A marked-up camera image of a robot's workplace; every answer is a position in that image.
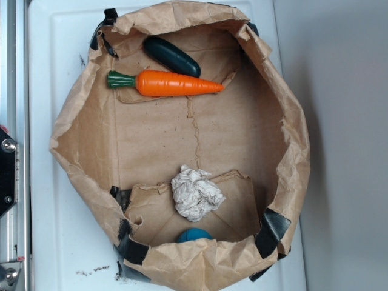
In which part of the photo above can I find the orange plastic toy carrot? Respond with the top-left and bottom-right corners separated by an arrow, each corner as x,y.
107,70 -> 224,97

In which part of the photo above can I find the crumpled white paper ball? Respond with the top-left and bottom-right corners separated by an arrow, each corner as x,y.
171,164 -> 226,222

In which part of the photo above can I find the brown paper bag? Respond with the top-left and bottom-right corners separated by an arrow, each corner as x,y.
50,1 -> 310,290

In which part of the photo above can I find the dark green toy cucumber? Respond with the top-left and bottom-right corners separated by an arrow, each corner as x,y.
143,36 -> 201,78

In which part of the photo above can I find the blue rubber ball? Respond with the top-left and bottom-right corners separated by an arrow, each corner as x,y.
176,228 -> 213,243

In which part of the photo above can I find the black metal bracket plate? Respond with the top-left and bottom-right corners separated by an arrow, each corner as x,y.
0,125 -> 18,218

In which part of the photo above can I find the aluminium frame rail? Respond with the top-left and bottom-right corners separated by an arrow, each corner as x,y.
1,1 -> 33,290

